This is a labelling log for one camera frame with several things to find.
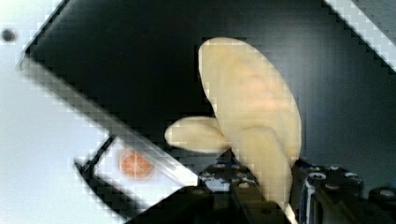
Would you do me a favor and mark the orange slice toy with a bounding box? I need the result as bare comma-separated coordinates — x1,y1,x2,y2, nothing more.
119,151,153,179

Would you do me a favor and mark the peeled banana toy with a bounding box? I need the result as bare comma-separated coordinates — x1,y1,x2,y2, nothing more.
164,37,302,210

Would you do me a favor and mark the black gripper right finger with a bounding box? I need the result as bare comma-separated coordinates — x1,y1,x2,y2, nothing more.
290,160,395,224

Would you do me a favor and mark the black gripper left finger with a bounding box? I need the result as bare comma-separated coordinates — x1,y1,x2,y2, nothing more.
197,148,265,216

